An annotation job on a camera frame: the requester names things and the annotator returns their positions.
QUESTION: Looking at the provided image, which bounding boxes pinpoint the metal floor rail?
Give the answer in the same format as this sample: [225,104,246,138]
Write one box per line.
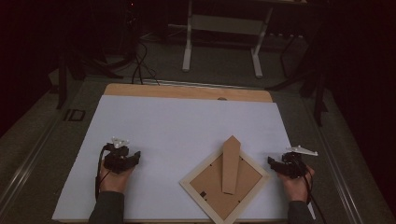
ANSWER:
[0,116,62,214]
[141,78,269,91]
[303,96,365,224]

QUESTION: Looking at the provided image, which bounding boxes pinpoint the black floor bracket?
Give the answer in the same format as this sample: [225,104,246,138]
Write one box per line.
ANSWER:
[63,108,87,122]

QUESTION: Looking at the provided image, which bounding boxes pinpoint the person's left hand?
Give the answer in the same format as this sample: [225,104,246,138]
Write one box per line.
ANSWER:
[98,161,136,194]

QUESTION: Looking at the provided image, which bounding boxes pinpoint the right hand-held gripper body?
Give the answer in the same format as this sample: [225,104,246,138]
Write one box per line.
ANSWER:
[281,145,318,179]

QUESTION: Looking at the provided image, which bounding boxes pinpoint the person's right hand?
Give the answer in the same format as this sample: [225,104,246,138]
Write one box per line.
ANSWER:
[276,167,316,203]

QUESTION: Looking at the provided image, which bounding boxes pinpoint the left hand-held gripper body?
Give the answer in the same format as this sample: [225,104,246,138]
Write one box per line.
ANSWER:
[103,136,132,175]

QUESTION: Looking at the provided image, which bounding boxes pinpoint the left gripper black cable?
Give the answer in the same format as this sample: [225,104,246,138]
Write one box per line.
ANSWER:
[94,145,114,201]

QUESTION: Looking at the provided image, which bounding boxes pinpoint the black floor cables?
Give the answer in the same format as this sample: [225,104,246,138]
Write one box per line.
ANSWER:
[130,40,162,86]

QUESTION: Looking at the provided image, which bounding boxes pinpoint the white desk frame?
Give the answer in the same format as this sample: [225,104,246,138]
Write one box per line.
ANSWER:
[181,0,307,78]

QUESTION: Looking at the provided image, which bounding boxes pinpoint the dark equipment stand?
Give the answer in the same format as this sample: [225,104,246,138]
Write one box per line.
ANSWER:
[118,0,142,62]

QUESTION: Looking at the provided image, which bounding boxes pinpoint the black metal stand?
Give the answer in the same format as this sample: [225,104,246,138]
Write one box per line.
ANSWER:
[265,31,330,127]
[55,46,125,110]

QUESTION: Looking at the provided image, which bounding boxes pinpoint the wooden picture frame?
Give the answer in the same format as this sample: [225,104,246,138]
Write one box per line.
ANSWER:
[179,134,271,224]

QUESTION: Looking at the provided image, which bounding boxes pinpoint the white table mat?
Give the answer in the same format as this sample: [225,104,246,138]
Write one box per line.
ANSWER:
[51,94,316,222]

